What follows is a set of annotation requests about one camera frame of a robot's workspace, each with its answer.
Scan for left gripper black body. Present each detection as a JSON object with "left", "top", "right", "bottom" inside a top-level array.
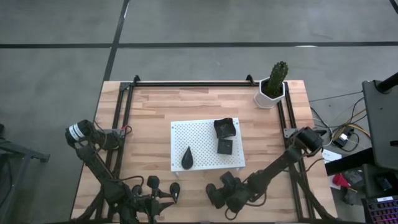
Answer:
[{"left": 132, "top": 175, "right": 161, "bottom": 224}]

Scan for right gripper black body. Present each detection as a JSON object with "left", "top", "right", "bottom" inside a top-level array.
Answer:
[{"left": 205, "top": 170, "right": 249, "bottom": 214}]

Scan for black teardrop plate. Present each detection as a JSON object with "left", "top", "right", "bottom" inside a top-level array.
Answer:
[
  {"left": 181, "top": 146, "right": 194, "bottom": 170},
  {"left": 169, "top": 182, "right": 181, "bottom": 203}
]

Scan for small black square plate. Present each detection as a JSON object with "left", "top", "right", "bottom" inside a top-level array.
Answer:
[{"left": 216, "top": 138, "right": 234, "bottom": 156}]

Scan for black wavy square bowl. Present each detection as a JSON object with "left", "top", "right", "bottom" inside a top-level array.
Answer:
[{"left": 213, "top": 117, "right": 237, "bottom": 139}]

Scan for white perforated metal shelf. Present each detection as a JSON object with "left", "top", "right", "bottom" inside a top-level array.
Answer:
[{"left": 170, "top": 117, "right": 246, "bottom": 177}]

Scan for white hexagonal plant pot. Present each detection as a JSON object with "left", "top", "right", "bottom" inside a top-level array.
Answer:
[{"left": 253, "top": 77, "right": 286, "bottom": 110}]

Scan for white paper sheet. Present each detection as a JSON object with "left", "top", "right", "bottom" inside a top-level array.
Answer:
[{"left": 322, "top": 149, "right": 343, "bottom": 164}]

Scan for red object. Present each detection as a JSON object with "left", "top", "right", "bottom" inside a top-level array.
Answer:
[{"left": 331, "top": 173, "right": 351, "bottom": 189}]

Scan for small white adapter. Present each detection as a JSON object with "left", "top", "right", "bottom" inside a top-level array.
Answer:
[{"left": 337, "top": 132, "right": 351, "bottom": 146}]

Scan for green cactus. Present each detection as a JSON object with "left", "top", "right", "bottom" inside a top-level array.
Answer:
[{"left": 266, "top": 60, "right": 289, "bottom": 96}]

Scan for black stand legs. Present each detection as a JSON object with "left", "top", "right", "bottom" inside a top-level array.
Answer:
[{"left": 0, "top": 123, "right": 51, "bottom": 224}]

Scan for backlit keyboard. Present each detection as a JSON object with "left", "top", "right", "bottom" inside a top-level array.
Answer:
[{"left": 362, "top": 195, "right": 398, "bottom": 224}]

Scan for dark grey stand panel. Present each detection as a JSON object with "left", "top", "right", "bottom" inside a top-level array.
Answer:
[{"left": 362, "top": 79, "right": 398, "bottom": 170}]

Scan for black pole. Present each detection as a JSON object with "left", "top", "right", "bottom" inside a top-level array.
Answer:
[{"left": 376, "top": 72, "right": 398, "bottom": 94}]

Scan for black aluminium table frame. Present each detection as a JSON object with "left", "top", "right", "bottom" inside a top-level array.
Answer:
[{"left": 93, "top": 73, "right": 317, "bottom": 222}]

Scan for yellow cable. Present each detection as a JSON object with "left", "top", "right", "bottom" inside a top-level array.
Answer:
[{"left": 348, "top": 123, "right": 371, "bottom": 138}]

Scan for thin black cable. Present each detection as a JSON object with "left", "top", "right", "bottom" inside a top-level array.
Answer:
[{"left": 309, "top": 91, "right": 364, "bottom": 103}]

